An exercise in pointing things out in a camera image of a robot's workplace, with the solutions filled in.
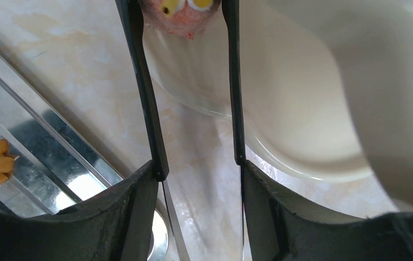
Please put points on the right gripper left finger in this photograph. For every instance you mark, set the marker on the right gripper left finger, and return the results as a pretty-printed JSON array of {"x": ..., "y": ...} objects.
[{"x": 115, "y": 224}]

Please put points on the black-tipped metal tongs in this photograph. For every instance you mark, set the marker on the black-tipped metal tongs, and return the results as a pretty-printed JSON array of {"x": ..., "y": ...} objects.
[{"x": 133, "y": 24}]

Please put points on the pink dome cupcake toy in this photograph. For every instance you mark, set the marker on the pink dome cupcake toy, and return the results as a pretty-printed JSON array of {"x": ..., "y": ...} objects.
[{"x": 179, "y": 17}]

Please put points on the stainless steel tray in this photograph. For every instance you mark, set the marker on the stainless steel tray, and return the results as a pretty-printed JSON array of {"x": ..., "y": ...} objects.
[{"x": 56, "y": 168}]

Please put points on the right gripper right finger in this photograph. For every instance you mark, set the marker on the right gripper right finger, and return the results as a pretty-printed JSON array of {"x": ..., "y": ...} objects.
[{"x": 283, "y": 225}]

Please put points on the cream three-tier dessert stand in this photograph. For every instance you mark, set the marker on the cream three-tier dessert stand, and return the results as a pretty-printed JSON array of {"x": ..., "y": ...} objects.
[{"x": 327, "y": 90}]

